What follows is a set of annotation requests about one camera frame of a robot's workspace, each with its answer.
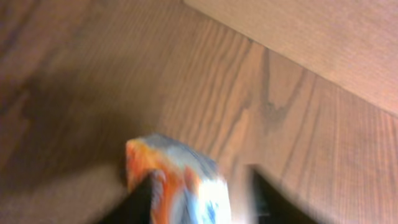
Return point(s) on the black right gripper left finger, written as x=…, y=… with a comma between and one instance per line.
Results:
x=135, y=208

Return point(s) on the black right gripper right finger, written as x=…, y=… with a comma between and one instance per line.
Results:
x=271, y=206

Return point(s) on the yellow snack bag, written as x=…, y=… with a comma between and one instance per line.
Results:
x=187, y=186

